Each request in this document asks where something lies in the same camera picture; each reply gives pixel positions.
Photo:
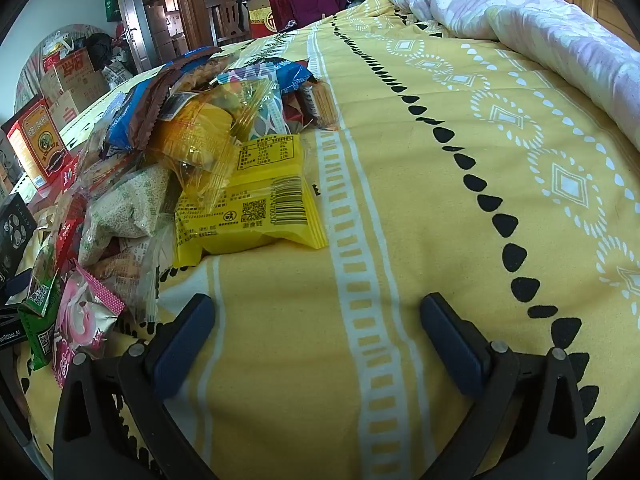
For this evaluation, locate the orange clear-edged snack packet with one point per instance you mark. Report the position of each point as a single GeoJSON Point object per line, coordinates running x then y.
{"type": "Point", "coordinates": [195, 135]}

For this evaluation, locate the black box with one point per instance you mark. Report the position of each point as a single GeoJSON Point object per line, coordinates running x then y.
{"type": "Point", "coordinates": [12, 230]}

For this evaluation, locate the wooden door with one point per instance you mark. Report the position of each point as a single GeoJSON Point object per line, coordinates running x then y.
{"type": "Point", "coordinates": [127, 10]}

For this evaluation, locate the large pile of snack packets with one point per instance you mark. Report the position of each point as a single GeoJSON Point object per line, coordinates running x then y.
{"type": "Point", "coordinates": [125, 210]}

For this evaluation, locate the red-lettered cardboard box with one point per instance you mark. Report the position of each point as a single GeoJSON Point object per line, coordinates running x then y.
{"type": "Point", "coordinates": [75, 62]}

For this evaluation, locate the yellow barcode snack packet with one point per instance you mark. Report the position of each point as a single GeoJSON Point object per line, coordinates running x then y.
{"type": "Point", "coordinates": [280, 210]}

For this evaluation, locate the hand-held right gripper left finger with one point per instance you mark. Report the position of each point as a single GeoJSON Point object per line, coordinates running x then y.
{"type": "Point", "coordinates": [182, 347]}

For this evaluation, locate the orange and red carton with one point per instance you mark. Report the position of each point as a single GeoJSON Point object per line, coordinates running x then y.
{"type": "Point", "coordinates": [37, 145]}

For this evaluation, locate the floral quilt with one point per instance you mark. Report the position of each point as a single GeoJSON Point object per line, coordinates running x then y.
{"type": "Point", "coordinates": [525, 25]}

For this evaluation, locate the wooden chair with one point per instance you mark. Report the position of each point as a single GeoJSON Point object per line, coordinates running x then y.
{"type": "Point", "coordinates": [227, 12]}

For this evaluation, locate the red gift box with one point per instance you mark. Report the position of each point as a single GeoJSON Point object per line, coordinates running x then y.
{"type": "Point", "coordinates": [260, 20]}

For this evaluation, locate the wooden wardrobe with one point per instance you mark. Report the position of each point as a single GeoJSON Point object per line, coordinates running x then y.
{"type": "Point", "coordinates": [190, 2]}

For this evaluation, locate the red flat box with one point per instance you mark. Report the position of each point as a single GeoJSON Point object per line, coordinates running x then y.
{"type": "Point", "coordinates": [67, 170]}

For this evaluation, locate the green bag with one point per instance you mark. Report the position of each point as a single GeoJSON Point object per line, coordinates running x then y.
{"type": "Point", "coordinates": [111, 8]}

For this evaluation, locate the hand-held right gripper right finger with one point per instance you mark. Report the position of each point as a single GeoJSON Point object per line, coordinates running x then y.
{"type": "Point", "coordinates": [455, 347]}

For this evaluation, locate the plain cardboard box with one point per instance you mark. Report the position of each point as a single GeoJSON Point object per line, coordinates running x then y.
{"type": "Point", "coordinates": [75, 97]}

